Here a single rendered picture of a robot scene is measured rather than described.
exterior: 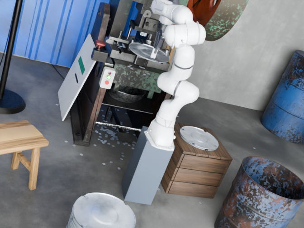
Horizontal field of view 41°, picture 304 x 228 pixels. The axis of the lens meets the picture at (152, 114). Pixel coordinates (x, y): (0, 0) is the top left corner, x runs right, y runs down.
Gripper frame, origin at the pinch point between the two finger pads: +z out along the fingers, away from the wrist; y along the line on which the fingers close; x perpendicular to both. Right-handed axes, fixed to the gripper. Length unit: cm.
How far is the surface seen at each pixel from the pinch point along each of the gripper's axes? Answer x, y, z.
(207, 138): 54, 17, 46
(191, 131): 42, 11, 46
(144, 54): -4.4, -3.9, 3.7
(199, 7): 36, -41, -31
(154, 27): 2.2, -24.6, -10.6
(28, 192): -62, 53, 83
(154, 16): 0.7, -27.7, -17.3
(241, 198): 53, 78, 50
